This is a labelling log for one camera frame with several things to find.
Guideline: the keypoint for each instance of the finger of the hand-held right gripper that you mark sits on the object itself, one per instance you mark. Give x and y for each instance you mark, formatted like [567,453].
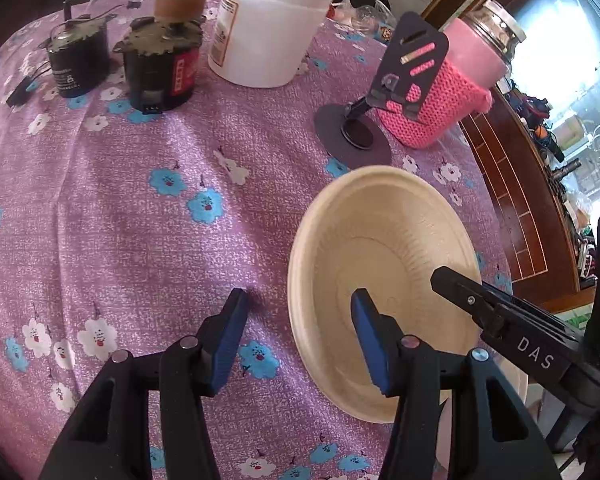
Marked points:
[510,330]
[497,290]

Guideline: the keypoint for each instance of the pink bottle with knitted sleeve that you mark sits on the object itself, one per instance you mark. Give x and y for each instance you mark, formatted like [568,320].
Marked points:
[475,60]

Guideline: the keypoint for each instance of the black motor with wooden wheel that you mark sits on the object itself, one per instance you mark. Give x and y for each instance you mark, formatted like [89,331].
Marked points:
[165,75]

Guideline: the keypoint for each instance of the white plastic jar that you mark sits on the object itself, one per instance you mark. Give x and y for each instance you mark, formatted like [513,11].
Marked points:
[265,35]

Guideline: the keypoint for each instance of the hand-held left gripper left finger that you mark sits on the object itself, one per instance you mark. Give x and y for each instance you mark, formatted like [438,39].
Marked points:
[227,345]

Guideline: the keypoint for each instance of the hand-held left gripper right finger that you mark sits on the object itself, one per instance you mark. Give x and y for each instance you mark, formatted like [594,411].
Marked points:
[370,345]

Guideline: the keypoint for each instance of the black cylindrical motor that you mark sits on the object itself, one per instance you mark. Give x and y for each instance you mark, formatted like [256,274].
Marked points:
[77,65]

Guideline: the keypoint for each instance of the beige paper plate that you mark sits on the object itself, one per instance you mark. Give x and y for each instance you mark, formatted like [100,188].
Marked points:
[380,240]

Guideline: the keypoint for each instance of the black phone stand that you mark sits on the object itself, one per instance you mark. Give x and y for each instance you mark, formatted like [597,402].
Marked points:
[410,45]

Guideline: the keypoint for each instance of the small black plug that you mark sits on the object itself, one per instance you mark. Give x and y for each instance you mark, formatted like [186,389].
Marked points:
[20,94]

